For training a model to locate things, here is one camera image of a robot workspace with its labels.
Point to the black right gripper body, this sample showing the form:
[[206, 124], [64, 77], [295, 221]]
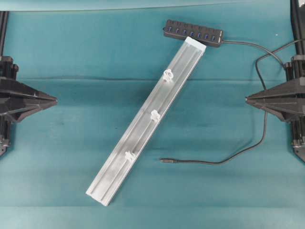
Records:
[[295, 71]]

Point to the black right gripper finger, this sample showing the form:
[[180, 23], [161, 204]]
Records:
[[281, 115], [288, 90]]

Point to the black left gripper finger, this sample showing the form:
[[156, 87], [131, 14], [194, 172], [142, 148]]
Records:
[[17, 110], [15, 88]]

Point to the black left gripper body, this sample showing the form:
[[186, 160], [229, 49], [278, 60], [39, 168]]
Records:
[[8, 72]]

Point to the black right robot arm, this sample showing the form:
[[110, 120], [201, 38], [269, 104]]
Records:
[[286, 101]]

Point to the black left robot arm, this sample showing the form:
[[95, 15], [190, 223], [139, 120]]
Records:
[[5, 127]]

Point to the black USB hub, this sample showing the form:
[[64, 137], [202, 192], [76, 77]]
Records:
[[205, 35]]

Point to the black frame post right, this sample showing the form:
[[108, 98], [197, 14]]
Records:
[[297, 12]]

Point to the black frame post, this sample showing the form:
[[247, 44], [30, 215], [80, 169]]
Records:
[[3, 26], [297, 12]]

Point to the black frame post left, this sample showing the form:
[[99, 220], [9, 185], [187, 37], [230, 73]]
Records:
[[3, 26]]

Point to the aluminium rail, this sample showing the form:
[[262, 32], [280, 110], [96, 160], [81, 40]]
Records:
[[128, 149]]

